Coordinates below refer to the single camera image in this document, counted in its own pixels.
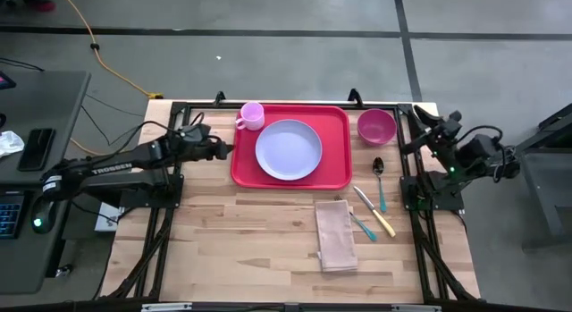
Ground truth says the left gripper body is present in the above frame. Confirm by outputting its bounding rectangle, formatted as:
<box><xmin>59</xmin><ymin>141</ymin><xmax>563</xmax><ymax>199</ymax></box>
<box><xmin>166</xmin><ymin>139</ymin><xmax>230</xmax><ymax>164</ymax></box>

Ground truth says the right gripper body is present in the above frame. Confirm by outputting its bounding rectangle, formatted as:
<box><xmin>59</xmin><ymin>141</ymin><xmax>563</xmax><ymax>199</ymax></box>
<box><xmin>423</xmin><ymin>110</ymin><xmax>464</xmax><ymax>147</ymax></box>

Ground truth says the pink plastic mug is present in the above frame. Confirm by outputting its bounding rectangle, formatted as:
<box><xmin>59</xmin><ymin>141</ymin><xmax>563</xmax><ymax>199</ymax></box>
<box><xmin>234</xmin><ymin>101</ymin><xmax>266</xmax><ymax>132</ymax></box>

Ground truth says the magenta plastic bowl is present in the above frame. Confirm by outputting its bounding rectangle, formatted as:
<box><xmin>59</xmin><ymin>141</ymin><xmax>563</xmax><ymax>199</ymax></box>
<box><xmin>357</xmin><ymin>107</ymin><xmax>398</xmax><ymax>147</ymax></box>

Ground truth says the spoon with teal handle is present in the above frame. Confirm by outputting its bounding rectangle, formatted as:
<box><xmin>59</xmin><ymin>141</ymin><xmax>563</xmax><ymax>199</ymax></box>
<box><xmin>372</xmin><ymin>156</ymin><xmax>389</xmax><ymax>214</ymax></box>

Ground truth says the lavender plastic plate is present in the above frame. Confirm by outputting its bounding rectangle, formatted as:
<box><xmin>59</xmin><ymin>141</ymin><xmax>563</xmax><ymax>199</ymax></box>
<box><xmin>255</xmin><ymin>119</ymin><xmax>324</xmax><ymax>182</ymax></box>

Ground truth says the knife with cream handle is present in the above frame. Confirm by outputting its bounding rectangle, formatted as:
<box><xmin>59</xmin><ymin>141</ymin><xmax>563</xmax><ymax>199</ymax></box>
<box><xmin>352</xmin><ymin>185</ymin><xmax>398</xmax><ymax>239</ymax></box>

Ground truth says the fork with teal handle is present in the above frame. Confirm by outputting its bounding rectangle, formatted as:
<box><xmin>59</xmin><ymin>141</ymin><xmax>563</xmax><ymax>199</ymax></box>
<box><xmin>333</xmin><ymin>194</ymin><xmax>379</xmax><ymax>242</ymax></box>

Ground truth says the beige napkin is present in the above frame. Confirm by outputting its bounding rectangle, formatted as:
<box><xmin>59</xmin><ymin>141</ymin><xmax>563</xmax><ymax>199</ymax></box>
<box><xmin>314</xmin><ymin>199</ymin><xmax>360</xmax><ymax>274</ymax></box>

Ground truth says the red plastic tray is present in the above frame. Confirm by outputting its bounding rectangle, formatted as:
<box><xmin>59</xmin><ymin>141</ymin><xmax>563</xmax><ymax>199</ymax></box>
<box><xmin>230</xmin><ymin>104</ymin><xmax>353</xmax><ymax>190</ymax></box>

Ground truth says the grey side table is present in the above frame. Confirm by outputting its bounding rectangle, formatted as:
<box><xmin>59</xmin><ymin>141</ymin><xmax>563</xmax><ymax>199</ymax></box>
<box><xmin>503</xmin><ymin>102</ymin><xmax>572</xmax><ymax>251</ymax></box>

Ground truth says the white box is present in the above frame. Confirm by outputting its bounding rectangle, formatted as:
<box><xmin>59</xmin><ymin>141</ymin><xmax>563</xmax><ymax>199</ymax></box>
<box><xmin>94</xmin><ymin>201</ymin><xmax>122</xmax><ymax>233</ymax></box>

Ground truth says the grey desk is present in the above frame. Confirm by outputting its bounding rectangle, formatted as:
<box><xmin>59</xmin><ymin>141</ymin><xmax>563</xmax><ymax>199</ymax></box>
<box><xmin>0</xmin><ymin>70</ymin><xmax>92</xmax><ymax>296</ymax></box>

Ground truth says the black smartphone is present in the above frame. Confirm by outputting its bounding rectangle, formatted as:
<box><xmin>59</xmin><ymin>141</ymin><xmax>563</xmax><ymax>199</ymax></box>
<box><xmin>16</xmin><ymin>127</ymin><xmax>57</xmax><ymax>173</ymax></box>

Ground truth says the black computer mouse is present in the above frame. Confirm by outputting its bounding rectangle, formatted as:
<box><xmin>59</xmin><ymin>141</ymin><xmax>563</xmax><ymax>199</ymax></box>
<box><xmin>29</xmin><ymin>198</ymin><xmax>58</xmax><ymax>236</ymax></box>

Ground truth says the white crumpled tissue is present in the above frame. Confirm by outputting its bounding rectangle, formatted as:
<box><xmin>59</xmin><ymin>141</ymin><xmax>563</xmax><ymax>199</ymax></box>
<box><xmin>0</xmin><ymin>130</ymin><xmax>26</xmax><ymax>160</ymax></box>

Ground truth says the backlit computer keyboard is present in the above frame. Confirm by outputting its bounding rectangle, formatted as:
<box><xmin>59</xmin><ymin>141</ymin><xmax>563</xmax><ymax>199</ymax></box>
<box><xmin>0</xmin><ymin>193</ymin><xmax>24</xmax><ymax>240</ymax></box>

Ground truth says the red and black object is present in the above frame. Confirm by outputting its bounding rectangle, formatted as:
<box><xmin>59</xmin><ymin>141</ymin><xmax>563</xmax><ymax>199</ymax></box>
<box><xmin>0</xmin><ymin>0</ymin><xmax>58</xmax><ymax>13</ymax></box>

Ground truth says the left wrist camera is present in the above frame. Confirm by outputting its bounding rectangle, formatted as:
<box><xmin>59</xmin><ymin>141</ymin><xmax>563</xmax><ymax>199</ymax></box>
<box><xmin>181</xmin><ymin>122</ymin><xmax>212</xmax><ymax>146</ymax></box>

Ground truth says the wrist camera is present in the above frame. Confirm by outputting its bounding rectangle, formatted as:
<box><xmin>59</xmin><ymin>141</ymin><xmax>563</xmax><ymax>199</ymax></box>
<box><xmin>458</xmin><ymin>133</ymin><xmax>498</xmax><ymax>164</ymax></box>
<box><xmin>181</xmin><ymin>122</ymin><xmax>212</xmax><ymax>146</ymax></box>

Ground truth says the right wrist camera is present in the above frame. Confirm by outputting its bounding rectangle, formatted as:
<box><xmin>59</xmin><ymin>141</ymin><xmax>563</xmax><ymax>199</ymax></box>
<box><xmin>458</xmin><ymin>133</ymin><xmax>498</xmax><ymax>164</ymax></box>

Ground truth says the black metal table frame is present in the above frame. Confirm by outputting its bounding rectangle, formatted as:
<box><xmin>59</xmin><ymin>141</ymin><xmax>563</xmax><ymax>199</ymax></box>
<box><xmin>105</xmin><ymin>88</ymin><xmax>482</xmax><ymax>304</ymax></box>

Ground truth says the yellow extension cable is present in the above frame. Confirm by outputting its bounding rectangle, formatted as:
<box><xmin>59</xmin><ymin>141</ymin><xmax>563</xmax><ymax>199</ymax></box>
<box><xmin>57</xmin><ymin>0</ymin><xmax>165</xmax><ymax>101</ymax></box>

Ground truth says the silver metal bracket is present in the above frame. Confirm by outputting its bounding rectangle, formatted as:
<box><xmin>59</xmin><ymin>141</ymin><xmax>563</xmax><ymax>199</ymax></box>
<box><xmin>391</xmin><ymin>304</ymin><xmax>442</xmax><ymax>312</ymax></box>
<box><xmin>141</xmin><ymin>302</ymin><xmax>193</xmax><ymax>312</ymax></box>

